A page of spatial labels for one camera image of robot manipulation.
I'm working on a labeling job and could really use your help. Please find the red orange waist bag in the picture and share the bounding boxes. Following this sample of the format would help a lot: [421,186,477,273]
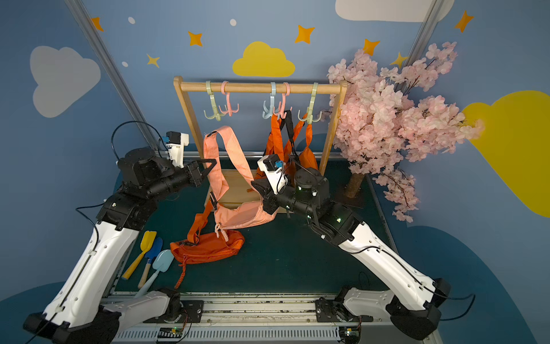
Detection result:
[263,116,286,162]

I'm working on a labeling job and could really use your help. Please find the pink waist bag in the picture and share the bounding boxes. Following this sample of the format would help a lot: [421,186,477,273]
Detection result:
[203,126,276,242]

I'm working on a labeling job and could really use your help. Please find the dark orange waist bag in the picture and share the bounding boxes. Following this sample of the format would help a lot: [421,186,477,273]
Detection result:
[170,201,245,289]

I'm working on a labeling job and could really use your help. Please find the black waist bag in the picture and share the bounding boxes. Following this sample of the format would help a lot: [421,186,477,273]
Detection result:
[279,110,298,173]

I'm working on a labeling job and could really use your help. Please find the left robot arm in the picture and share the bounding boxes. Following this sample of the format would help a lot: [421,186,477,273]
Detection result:
[23,148,217,343]

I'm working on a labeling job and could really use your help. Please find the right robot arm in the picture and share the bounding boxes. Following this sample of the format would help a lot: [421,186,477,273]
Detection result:
[252,169,451,341]

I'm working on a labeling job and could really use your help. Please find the green hook left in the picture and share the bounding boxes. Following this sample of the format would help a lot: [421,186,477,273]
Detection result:
[203,80,221,121]

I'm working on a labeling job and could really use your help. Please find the green hook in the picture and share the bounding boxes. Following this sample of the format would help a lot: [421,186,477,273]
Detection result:
[298,83,322,125]
[203,80,221,121]

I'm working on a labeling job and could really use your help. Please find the pink hook left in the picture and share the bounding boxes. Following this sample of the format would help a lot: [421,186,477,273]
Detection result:
[219,81,239,117]

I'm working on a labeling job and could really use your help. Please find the pink hook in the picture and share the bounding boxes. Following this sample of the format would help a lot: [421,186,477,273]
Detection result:
[274,83,291,119]
[219,81,239,117]

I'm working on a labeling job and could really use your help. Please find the green hook right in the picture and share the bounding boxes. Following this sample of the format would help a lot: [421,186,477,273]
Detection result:
[298,83,322,125]

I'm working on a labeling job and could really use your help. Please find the pink hook right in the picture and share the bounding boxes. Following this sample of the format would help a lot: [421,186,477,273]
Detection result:
[274,83,291,119]

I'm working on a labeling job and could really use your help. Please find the blue hook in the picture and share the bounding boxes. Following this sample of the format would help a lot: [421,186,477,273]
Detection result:
[262,82,276,119]

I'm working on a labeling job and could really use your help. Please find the wooden hanging rack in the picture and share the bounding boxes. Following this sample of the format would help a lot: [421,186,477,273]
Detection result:
[172,76,348,214]

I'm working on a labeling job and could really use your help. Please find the yellow toy shovel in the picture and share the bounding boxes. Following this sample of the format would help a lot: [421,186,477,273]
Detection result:
[122,231,157,280]

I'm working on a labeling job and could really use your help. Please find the light blue toy shovel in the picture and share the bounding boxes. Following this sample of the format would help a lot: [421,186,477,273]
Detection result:
[135,249,174,298]

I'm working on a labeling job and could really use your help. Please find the pink blossom tree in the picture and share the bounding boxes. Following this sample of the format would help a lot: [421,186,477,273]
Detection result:
[327,42,484,223]

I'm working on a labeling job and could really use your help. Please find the horizontal aluminium rail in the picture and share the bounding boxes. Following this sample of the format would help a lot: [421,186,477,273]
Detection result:
[183,150,345,160]

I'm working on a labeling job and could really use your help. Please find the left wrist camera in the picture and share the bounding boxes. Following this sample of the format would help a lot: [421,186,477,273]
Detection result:
[163,131,189,169]

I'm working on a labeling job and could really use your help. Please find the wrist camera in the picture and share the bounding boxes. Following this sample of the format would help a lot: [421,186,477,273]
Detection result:
[258,154,288,195]
[163,131,189,169]

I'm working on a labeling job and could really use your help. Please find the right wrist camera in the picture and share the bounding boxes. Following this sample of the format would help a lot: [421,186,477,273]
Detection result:
[258,154,288,195]

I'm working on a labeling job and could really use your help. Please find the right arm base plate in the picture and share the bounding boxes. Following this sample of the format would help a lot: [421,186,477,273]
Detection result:
[315,298,374,323]

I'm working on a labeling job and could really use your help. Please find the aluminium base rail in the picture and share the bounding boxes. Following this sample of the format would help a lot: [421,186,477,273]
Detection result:
[100,293,442,343]

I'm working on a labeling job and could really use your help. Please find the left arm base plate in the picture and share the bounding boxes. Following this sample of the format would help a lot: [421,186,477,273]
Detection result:
[144,300,204,324]

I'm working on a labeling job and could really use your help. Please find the left aluminium corner post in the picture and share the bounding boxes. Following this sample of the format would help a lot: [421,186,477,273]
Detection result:
[64,0,162,151]

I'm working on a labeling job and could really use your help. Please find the aluminium corner post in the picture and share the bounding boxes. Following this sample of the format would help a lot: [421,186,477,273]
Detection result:
[64,0,162,151]
[405,0,444,66]

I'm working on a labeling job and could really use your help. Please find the right aluminium corner post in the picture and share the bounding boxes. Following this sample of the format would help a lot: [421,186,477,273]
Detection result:
[405,0,444,66]

